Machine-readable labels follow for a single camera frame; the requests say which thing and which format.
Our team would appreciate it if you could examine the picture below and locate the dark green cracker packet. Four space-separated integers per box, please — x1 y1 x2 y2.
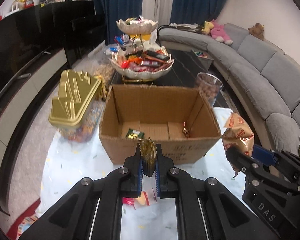
126 128 145 140

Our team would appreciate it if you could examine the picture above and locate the gold candy bar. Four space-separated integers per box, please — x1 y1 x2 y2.
139 138 157 177

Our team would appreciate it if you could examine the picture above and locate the grey storage bin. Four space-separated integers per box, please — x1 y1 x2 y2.
191 49 213 70

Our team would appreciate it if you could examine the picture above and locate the red gold twisted candy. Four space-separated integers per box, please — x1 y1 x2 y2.
182 122 190 138

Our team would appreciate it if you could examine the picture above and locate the white two-tier snack bowl stand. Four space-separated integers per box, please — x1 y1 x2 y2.
108 16 174 83

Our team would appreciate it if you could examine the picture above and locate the pink snack packet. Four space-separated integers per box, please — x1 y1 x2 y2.
122 197 136 209

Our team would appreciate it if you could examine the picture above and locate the gold lid candy jar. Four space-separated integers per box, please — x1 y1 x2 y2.
48 70 105 142

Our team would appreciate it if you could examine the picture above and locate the bag of peanuts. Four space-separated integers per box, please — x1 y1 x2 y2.
93 63 116 86

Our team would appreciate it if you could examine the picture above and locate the brown plush toy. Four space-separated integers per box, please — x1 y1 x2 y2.
248 23 264 41

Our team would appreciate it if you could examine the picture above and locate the clear jar of nuts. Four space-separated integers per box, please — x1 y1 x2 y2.
194 73 223 107

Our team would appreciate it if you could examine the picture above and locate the yellow plush toy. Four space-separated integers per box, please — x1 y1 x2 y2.
201 21 214 35

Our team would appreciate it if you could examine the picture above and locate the blue curtain left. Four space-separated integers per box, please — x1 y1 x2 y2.
93 0 142 44

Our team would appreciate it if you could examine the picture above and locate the black television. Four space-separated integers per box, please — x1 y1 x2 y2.
0 1 106 96

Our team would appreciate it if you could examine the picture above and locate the tan biscuit snack bag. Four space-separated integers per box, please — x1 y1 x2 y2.
222 113 255 178

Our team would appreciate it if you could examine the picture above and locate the pink plush toy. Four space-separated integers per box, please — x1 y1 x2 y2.
210 20 233 46

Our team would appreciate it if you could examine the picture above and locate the clear packet yellow cake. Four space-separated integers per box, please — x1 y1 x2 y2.
134 189 158 208

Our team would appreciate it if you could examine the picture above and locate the brown cardboard box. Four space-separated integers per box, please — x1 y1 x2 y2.
99 85 222 165

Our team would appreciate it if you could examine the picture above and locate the grey sectional sofa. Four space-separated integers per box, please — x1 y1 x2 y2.
158 23 300 155

